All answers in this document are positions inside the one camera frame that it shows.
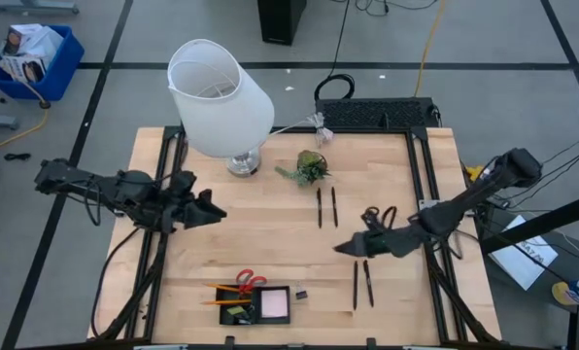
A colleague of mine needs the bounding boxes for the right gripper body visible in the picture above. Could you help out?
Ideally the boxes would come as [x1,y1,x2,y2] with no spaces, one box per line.
[366,221,429,259]

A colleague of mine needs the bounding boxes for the succulent plant black pot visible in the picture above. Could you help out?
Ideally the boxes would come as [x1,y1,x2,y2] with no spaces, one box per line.
[273,149,331,189]

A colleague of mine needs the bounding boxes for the white lamp cord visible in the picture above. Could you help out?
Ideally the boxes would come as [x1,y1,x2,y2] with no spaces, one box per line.
[264,111,335,148]

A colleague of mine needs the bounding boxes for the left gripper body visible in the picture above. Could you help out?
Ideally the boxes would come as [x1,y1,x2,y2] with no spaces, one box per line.
[155,169,201,234]

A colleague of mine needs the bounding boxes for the blue plastic bin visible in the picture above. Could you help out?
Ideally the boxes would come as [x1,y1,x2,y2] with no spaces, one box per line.
[0,23,85,102]

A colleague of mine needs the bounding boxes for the black aluminium table frame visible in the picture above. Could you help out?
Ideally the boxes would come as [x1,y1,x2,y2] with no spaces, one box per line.
[87,124,503,344]

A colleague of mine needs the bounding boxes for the white table lamp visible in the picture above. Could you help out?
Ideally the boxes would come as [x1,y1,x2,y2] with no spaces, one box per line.
[166,38,277,178]

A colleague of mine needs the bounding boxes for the black mesh desk organizer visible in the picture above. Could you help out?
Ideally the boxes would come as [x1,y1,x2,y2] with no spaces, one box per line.
[216,284,291,326]

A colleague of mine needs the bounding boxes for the red-handled scissors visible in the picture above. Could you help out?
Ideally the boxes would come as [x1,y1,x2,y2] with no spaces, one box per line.
[234,268,268,296]

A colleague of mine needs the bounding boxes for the yellow extension cable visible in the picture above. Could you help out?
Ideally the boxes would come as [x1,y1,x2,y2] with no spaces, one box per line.
[413,0,449,98]
[0,42,51,155]

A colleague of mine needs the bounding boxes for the black diagonal beam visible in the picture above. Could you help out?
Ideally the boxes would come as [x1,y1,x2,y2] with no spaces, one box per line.
[480,189,579,255]

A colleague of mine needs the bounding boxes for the black coiled floor cable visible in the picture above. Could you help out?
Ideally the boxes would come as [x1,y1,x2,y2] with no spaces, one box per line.
[313,0,357,102]

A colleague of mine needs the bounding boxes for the black keyboard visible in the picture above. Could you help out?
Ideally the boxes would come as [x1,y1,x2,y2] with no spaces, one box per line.
[315,96,440,131]

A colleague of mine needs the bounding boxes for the white printed packages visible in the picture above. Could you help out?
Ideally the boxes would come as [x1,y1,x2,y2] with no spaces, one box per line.
[0,22,65,84]

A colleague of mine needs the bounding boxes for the orange pencil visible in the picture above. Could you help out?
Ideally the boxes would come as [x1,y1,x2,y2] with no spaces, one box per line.
[200,297,253,307]
[202,283,252,295]

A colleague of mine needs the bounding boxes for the black tower case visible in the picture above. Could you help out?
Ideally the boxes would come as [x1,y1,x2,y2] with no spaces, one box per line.
[256,0,309,47]

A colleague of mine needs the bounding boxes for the pink sticky notes pad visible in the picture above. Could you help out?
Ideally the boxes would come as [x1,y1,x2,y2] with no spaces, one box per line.
[261,290,290,319]

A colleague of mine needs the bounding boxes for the white paper sheet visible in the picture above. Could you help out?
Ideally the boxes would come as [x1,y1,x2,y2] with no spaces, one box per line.
[488,215,560,292]

